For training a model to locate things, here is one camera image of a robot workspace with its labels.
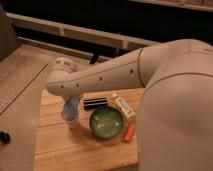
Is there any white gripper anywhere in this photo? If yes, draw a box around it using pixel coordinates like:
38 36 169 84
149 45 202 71
63 97 80 119

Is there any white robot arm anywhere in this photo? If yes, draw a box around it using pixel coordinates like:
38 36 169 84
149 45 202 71
47 39 213 171

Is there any grey ceramic cup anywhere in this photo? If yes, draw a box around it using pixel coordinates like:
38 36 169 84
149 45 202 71
61 111 79 129

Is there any black striped block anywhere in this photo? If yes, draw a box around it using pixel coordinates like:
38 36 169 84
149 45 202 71
83 97 108 110

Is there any green bowl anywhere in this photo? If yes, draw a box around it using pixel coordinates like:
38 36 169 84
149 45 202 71
89 106 124 139

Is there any wooden board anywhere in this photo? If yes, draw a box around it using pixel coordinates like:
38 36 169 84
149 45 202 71
33 90 138 171

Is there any white packaged bottle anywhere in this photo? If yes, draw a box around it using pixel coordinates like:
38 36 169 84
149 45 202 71
112 94 135 121

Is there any orange carrot toy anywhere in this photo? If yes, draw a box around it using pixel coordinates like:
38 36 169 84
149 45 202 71
124 122 134 142

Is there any black floor object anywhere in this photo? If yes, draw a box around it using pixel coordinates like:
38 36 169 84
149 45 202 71
0 131 10 144

